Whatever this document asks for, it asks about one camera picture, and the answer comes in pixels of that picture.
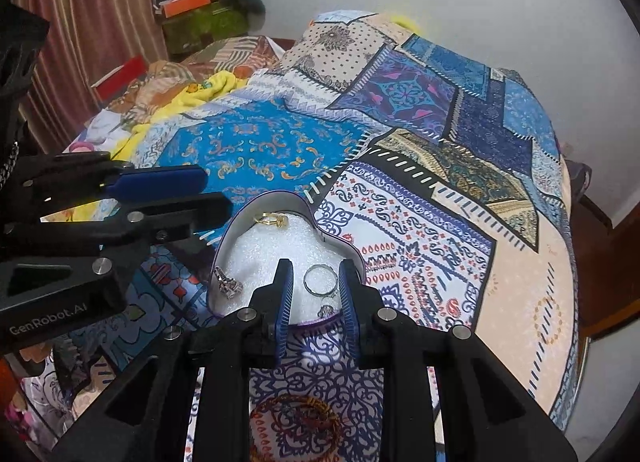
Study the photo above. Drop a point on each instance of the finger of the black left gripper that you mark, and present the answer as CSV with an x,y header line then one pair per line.
x,y
168,219

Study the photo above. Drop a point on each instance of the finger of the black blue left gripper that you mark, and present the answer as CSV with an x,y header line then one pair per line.
x,y
273,305

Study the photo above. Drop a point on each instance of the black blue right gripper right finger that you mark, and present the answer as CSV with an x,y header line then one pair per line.
x,y
359,307

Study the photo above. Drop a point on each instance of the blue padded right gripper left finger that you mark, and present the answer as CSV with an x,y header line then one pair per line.
x,y
155,183

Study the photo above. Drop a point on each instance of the yellow cloth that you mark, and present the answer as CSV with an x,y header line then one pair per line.
x,y
120,127

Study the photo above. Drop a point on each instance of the red book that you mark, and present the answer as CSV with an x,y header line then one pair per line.
x,y
116,81

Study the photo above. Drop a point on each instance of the red and gold bangles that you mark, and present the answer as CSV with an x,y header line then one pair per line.
x,y
295,428

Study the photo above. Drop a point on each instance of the green mossy box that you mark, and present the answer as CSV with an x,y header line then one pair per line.
x,y
192,31

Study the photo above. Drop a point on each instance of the patchwork blue bedspread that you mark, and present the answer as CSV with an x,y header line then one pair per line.
x,y
438,176

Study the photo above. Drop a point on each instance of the orange box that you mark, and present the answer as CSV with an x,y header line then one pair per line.
x,y
172,8

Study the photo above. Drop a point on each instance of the striped brown curtain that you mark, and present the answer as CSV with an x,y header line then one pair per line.
x,y
87,39

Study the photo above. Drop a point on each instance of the wooden door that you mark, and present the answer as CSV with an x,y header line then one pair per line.
x,y
607,258

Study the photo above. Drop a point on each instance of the dark purple bag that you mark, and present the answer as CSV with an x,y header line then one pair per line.
x,y
580,178

